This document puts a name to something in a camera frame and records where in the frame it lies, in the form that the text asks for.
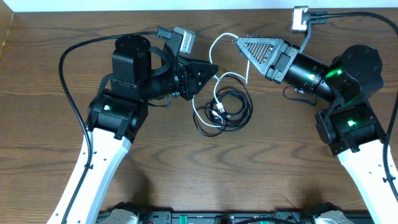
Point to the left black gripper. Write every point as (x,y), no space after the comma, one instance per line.
(193,81)

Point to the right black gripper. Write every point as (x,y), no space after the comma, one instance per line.
(280,49)

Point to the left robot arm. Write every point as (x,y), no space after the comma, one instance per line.
(141,73)

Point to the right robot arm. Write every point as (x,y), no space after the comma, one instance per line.
(349,125)

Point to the cardboard panel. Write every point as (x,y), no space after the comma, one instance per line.
(6,19)

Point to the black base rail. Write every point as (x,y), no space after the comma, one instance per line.
(127,212)

